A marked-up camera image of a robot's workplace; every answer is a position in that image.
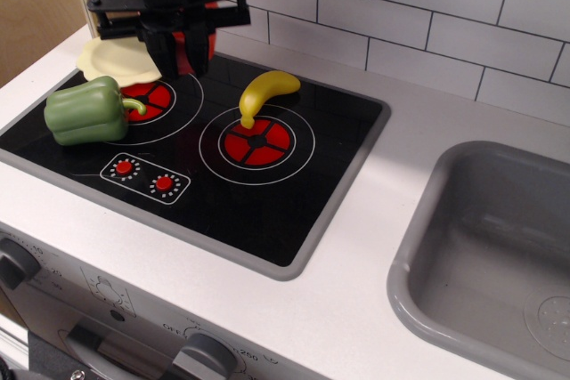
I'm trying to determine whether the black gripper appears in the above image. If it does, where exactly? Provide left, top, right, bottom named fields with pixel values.
left=86, top=0, right=250, bottom=78

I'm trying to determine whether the red plastic cup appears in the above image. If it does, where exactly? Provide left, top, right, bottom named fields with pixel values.
left=172, top=29, right=216, bottom=76

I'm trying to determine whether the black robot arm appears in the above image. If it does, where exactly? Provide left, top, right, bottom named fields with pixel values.
left=87, top=0, right=251, bottom=78

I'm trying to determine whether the cream scalloped plate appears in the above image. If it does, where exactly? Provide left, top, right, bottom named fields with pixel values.
left=76, top=36, right=162, bottom=87

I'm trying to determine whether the yellow toy banana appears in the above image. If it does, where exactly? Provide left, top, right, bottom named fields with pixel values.
left=239, top=70, right=301, bottom=129

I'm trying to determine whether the green toy bell pepper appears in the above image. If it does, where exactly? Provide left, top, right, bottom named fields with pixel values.
left=44, top=77, right=147, bottom=146

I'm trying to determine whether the black toy stovetop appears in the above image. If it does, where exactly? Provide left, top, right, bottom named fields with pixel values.
left=1, top=55, right=390, bottom=280

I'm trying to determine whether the grey left oven knob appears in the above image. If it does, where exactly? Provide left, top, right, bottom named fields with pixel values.
left=1, top=239, right=41, bottom=290

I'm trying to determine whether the grey oven knob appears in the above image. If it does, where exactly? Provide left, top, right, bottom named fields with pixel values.
left=170, top=334, right=238, bottom=380
left=1, top=239, right=41, bottom=290

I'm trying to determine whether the grey right oven knob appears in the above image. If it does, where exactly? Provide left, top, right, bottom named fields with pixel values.
left=170, top=334, right=238, bottom=380

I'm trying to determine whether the grey sink basin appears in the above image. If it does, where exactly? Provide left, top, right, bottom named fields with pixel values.
left=387, top=141, right=569, bottom=379

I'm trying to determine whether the grey oven door handle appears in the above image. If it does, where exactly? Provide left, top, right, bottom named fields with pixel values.
left=64, top=325, right=171, bottom=379

